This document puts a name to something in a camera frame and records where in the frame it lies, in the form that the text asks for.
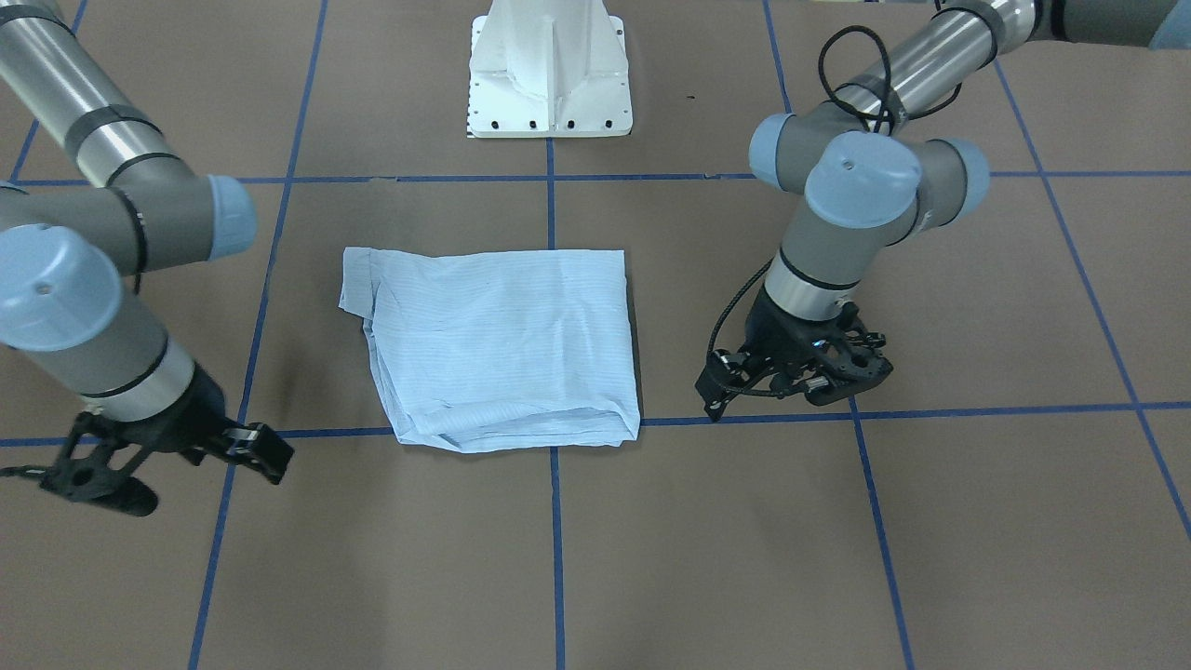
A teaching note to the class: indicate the light blue button shirt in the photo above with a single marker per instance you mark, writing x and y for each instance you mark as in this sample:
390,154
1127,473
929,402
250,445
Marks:
498,351

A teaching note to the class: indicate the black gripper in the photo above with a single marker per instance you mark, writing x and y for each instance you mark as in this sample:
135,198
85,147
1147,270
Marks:
194,416
775,328

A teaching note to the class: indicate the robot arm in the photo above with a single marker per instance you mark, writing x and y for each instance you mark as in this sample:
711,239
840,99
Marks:
72,269
863,190

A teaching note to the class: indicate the white camera mast base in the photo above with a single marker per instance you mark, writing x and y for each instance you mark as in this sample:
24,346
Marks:
548,70

